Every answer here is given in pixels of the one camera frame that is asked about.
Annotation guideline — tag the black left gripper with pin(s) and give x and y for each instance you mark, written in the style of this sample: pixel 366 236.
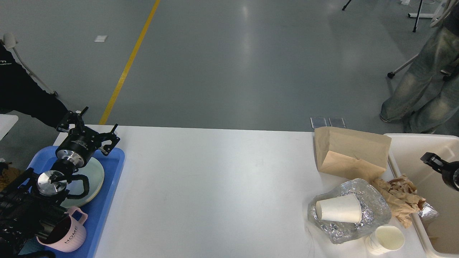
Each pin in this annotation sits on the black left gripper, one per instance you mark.
pixel 81 143

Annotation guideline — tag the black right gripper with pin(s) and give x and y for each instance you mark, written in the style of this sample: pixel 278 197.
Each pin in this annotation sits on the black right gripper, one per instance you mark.
pixel 449 171

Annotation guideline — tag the light green plate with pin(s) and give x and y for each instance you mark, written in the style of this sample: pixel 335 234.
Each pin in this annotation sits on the light green plate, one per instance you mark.
pixel 95 174

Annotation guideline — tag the pink mug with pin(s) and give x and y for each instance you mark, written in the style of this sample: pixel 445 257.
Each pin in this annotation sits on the pink mug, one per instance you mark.
pixel 69 234

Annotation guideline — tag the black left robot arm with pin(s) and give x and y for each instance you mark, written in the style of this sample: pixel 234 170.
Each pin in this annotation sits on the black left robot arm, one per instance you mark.
pixel 33 221

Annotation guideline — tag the crumpled brown paper in bin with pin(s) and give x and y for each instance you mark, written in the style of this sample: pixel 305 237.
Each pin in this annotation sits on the crumpled brown paper in bin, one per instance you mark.
pixel 401 195

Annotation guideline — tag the person in grey hoodie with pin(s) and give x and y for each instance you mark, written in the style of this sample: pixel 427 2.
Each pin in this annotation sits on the person in grey hoodie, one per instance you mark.
pixel 440 50

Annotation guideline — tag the brown paper bag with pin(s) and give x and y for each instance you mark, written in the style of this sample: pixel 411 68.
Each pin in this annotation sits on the brown paper bag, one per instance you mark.
pixel 350 153

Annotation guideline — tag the crumpled clear plastic wrap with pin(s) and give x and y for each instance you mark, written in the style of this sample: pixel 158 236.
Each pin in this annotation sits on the crumpled clear plastic wrap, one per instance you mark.
pixel 375 212

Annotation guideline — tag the blue plastic tray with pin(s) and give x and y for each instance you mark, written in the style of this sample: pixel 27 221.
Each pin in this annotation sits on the blue plastic tray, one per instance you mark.
pixel 97 209

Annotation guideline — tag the white plastic bin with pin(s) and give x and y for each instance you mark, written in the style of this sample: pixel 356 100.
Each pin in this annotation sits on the white plastic bin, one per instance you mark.
pixel 440 238

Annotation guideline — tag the person in black clothes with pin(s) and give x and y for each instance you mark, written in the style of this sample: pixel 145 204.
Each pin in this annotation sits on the person in black clothes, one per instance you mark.
pixel 19 92

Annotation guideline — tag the white paper cup lower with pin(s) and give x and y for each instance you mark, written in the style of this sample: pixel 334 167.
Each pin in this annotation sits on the white paper cup lower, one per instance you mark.
pixel 384 239

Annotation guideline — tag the white paper cup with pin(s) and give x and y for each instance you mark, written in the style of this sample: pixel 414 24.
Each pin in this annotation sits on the white paper cup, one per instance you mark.
pixel 345 208
pixel 384 239

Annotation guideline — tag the clear floor plate right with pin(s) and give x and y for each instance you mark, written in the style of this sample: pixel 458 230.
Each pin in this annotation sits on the clear floor plate right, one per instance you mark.
pixel 337 122

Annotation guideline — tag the clear floor plate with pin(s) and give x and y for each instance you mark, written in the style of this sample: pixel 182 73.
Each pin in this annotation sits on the clear floor plate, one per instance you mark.
pixel 337 122
pixel 318 122

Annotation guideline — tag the clear floor plate left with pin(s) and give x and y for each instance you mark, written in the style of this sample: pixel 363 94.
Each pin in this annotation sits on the clear floor plate left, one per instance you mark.
pixel 318 122

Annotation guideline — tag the black tripod stand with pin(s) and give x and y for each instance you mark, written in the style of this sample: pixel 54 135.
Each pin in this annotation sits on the black tripod stand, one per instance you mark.
pixel 417 16

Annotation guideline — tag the white office chair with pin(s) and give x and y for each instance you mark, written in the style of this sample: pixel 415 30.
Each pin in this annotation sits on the white office chair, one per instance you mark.
pixel 436 19

